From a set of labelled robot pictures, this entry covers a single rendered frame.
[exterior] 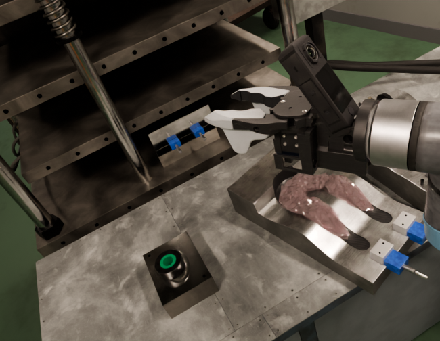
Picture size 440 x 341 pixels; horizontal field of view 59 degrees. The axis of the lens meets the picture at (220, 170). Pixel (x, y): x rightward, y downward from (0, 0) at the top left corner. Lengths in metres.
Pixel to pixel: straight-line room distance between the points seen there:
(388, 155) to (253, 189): 0.79
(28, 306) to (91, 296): 1.39
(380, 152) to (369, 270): 0.63
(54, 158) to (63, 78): 0.30
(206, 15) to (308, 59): 1.05
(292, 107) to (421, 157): 0.15
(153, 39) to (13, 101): 0.50
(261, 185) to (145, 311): 0.50
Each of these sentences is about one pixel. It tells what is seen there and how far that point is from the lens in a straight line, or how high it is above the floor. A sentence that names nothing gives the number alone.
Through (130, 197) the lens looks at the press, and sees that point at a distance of 1.56.
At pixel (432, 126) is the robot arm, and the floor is 1.47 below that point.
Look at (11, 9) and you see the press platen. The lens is 1.38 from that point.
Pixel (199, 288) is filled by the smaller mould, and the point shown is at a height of 0.86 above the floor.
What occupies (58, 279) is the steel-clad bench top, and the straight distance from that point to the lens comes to 1.44.
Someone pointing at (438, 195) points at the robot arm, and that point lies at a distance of 0.48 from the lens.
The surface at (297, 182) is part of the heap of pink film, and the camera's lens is 1.20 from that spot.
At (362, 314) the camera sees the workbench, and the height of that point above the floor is 0.52.
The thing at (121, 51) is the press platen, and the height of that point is 1.29.
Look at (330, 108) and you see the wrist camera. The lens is 0.45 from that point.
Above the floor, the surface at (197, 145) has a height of 0.81.
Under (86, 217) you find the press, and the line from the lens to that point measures 1.60.
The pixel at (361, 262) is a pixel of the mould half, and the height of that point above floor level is 0.85.
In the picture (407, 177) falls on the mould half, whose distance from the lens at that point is 1.20.
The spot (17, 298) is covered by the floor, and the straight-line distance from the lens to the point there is 2.78.
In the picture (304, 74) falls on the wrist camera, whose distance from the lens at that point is 0.45.
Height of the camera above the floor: 1.73
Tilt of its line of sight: 39 degrees down
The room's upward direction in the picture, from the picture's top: 20 degrees counter-clockwise
